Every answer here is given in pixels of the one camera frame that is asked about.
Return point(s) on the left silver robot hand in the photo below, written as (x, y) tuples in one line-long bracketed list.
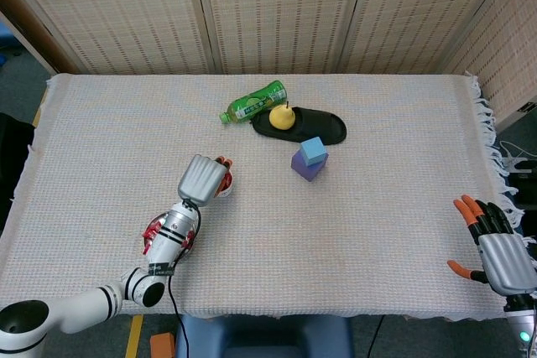
[(199, 180)]

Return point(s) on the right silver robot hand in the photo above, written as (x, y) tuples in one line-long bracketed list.
[(507, 261)]

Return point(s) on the red candy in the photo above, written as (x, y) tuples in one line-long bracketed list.
[(226, 182), (152, 230), (189, 240), (147, 247)]

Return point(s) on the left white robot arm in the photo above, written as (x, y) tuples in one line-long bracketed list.
[(172, 232)]

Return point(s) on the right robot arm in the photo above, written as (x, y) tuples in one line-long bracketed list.
[(522, 320)]

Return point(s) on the white paper cup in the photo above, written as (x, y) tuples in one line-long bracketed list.
[(226, 194)]

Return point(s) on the round metal plate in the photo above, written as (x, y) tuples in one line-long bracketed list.
[(158, 220)]

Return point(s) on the black equipment box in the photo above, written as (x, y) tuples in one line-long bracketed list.
[(526, 190)]

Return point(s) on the green plastic drink bottle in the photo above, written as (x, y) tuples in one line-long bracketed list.
[(251, 106)]

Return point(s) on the yellow pear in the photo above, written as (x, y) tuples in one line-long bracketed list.
[(282, 119)]

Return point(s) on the purple foam cube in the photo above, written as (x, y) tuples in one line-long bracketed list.
[(306, 171)]

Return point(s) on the light blue foam cube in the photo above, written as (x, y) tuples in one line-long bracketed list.
[(314, 150)]

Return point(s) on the black oval plate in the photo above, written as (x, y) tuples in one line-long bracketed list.
[(323, 127)]

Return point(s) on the white woven tablecloth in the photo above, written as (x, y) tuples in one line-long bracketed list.
[(335, 228)]

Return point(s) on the orange block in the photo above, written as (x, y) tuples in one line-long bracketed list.
[(163, 345)]

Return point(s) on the woven folding screen panel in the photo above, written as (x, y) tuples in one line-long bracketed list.
[(419, 10), (512, 39), (285, 10), (126, 10)]

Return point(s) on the blue object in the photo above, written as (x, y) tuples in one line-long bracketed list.
[(6, 37)]

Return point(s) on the grey metal bracket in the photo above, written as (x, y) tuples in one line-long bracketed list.
[(529, 107)]

